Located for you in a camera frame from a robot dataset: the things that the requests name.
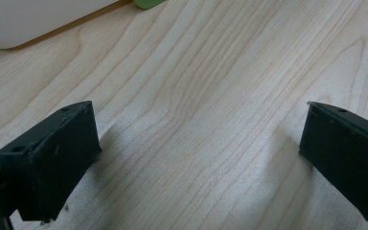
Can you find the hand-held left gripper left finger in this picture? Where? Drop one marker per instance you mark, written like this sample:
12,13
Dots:
49,163

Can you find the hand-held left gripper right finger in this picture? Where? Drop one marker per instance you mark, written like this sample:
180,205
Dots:
348,153

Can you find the white container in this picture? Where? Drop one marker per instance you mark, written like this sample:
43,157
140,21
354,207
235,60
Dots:
28,19

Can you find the green object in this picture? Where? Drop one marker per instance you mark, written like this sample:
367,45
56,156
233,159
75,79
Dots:
147,3

